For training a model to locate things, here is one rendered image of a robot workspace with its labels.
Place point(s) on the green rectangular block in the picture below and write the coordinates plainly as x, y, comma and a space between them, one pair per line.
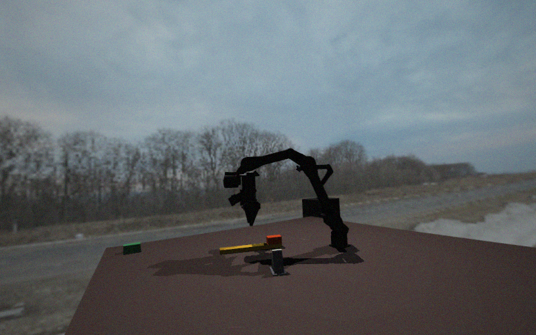
130, 248

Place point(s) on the yellow bar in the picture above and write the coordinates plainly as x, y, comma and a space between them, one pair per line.
273, 241

